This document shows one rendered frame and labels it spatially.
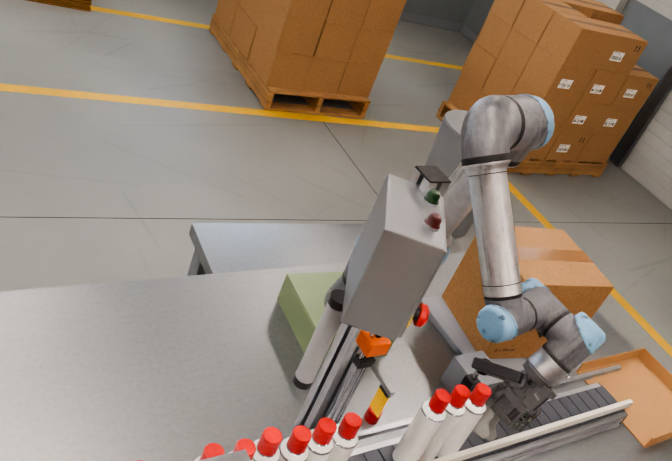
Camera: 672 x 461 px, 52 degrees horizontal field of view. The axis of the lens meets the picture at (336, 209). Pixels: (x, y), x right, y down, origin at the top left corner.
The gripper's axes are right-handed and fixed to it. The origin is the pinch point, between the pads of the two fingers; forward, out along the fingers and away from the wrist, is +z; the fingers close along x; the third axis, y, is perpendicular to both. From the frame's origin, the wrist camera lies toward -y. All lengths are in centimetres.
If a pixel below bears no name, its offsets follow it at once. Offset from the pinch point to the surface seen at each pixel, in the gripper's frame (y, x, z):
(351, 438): 2.4, -37.0, 7.6
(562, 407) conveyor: -1.0, 36.1, -14.4
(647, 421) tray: 7, 65, -26
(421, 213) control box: -7, -57, -29
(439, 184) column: -12, -52, -34
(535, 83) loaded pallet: -239, 251, -115
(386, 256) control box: -3, -61, -22
